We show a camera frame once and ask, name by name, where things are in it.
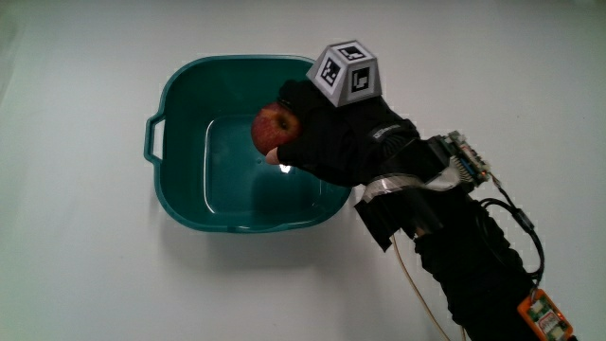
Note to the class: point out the person's right hand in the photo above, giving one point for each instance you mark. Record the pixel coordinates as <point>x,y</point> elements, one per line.
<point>341,142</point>

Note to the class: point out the red apple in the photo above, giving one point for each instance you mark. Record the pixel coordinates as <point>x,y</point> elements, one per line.
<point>272,128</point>

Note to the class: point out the green plastic basin plate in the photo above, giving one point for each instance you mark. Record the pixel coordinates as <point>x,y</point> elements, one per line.
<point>227,161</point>

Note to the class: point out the person's right forearm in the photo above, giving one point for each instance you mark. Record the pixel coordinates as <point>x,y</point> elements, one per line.
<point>473,265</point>

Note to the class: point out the green circuit board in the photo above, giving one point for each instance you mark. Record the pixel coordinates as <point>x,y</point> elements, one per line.
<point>466,158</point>

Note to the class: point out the orange sensor module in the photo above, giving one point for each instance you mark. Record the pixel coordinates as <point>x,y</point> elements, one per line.
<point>545,318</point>

